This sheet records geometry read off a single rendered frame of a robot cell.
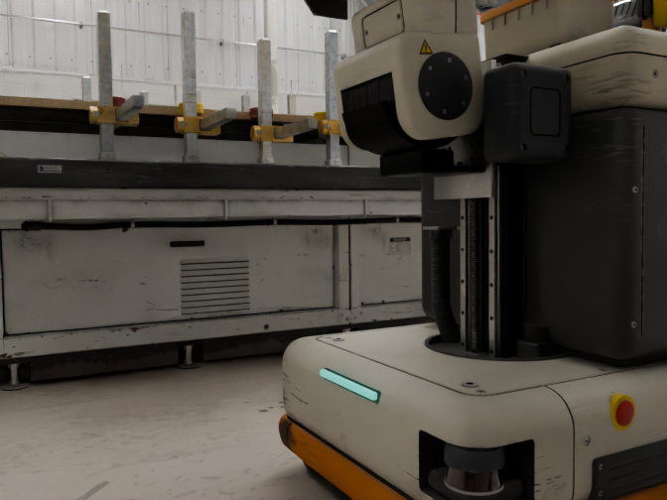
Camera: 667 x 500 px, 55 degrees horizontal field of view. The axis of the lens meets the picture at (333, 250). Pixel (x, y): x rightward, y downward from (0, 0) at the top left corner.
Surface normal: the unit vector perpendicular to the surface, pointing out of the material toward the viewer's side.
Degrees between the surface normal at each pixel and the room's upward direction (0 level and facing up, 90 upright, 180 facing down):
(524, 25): 92
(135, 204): 90
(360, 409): 90
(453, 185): 90
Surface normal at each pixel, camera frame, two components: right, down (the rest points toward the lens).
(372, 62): -0.87, 0.18
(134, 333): 0.46, 0.04
